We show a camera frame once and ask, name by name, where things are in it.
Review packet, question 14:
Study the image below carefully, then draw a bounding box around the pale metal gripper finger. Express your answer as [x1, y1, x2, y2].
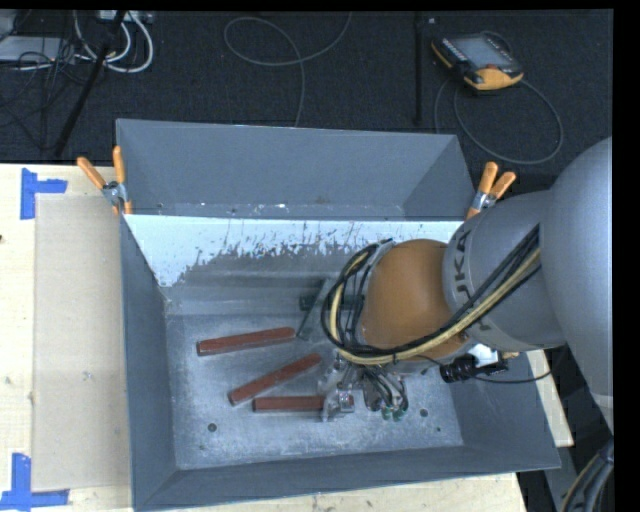
[317, 367, 347, 396]
[321, 391, 357, 424]

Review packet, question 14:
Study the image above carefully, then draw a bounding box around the red-brown block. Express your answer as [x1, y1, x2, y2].
[195, 326, 297, 358]
[251, 395, 357, 414]
[227, 352, 324, 407]

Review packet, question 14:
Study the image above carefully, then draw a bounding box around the grey metal bin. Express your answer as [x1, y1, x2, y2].
[114, 118, 563, 512]

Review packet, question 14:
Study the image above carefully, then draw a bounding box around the pale wood flat board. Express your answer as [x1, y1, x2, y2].
[31, 193, 133, 494]

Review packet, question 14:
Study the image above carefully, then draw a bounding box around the black cylinder on white bracket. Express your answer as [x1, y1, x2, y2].
[439, 348, 510, 385]

